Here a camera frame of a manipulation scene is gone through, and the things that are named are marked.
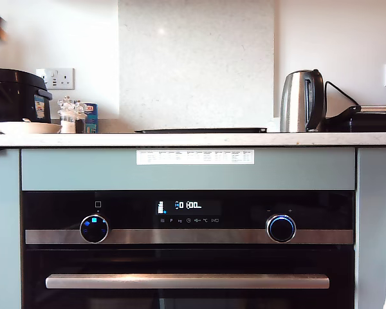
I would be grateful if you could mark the grey-green panel with label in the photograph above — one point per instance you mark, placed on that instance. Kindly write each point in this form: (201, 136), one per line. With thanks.
(77, 172)

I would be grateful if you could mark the stainless steel kettle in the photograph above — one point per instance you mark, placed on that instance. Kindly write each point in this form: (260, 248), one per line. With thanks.
(295, 103)

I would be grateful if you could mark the blue salt tub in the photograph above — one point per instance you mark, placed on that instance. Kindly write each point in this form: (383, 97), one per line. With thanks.
(92, 124)

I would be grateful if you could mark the rotary knob under plus minus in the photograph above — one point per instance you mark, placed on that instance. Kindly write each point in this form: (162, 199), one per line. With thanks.
(280, 228)

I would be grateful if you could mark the black built-in oven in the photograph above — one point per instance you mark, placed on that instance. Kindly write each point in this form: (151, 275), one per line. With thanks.
(196, 257)

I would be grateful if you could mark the clear pepper grinder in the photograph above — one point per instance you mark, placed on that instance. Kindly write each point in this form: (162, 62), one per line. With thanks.
(80, 126)

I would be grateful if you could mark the narrow grey-green cabinet door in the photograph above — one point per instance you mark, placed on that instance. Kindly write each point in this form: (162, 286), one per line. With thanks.
(3, 225)

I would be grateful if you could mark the wide grey-green cabinet door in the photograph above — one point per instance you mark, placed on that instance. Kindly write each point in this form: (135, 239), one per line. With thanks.
(373, 225)

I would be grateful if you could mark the rotary knob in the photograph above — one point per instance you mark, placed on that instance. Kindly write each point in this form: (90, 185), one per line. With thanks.
(94, 229)
(280, 228)

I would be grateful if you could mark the white double socket with USB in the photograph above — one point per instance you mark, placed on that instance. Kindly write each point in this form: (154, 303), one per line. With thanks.
(66, 80)

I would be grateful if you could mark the white printed label sticker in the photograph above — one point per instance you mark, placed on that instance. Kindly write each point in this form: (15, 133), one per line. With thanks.
(196, 157)

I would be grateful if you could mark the black rice cooker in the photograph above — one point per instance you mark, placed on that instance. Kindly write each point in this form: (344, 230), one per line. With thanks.
(9, 95)

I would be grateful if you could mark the black contact grill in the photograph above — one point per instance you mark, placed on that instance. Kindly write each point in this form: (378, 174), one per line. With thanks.
(373, 124)

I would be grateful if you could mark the white speckled splashback panel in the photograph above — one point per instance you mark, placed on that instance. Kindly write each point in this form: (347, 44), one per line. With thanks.
(196, 64)

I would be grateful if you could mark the white shallow bowl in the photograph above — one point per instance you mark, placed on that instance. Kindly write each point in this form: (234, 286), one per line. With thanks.
(29, 128)

